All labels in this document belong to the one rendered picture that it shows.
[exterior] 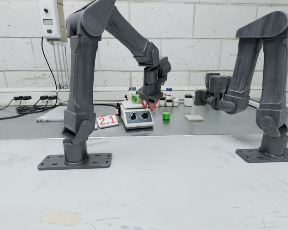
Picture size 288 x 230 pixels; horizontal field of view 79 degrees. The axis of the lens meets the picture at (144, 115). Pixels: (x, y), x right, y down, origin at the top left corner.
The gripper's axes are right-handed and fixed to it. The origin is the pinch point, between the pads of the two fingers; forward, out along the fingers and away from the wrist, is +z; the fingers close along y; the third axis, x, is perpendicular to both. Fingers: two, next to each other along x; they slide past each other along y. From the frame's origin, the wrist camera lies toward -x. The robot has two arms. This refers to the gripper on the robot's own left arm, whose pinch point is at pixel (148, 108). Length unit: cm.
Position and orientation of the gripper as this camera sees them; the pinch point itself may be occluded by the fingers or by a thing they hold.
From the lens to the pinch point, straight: 79.2
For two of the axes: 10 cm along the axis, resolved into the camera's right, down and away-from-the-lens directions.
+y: -8.2, -4.0, 4.1
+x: -5.7, 5.3, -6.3
